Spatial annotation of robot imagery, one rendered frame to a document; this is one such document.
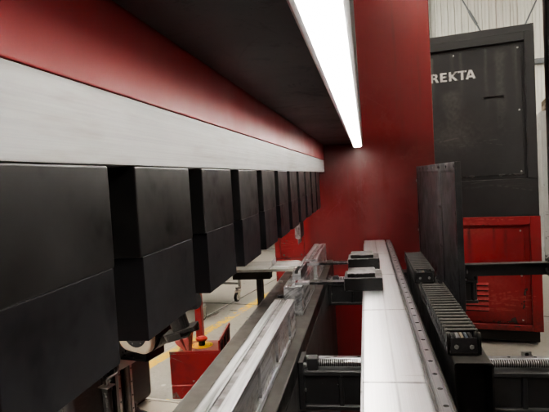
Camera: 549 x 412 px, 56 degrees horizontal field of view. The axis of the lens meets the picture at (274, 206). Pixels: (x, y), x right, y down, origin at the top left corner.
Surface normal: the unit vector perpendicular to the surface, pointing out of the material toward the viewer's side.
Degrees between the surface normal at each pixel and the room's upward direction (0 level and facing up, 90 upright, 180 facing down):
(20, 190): 90
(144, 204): 90
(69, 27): 90
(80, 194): 90
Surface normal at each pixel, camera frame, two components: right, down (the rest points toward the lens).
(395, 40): -0.17, 0.06
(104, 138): 0.98, -0.05
